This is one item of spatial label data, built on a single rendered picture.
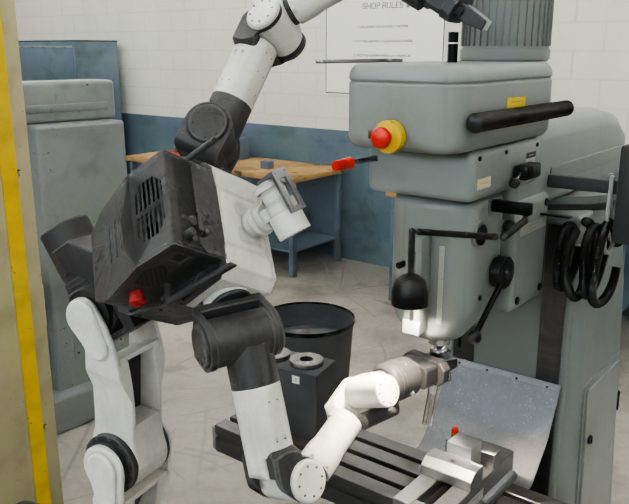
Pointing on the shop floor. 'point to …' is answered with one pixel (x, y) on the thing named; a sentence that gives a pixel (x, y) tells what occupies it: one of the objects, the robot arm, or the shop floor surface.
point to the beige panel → (10, 285)
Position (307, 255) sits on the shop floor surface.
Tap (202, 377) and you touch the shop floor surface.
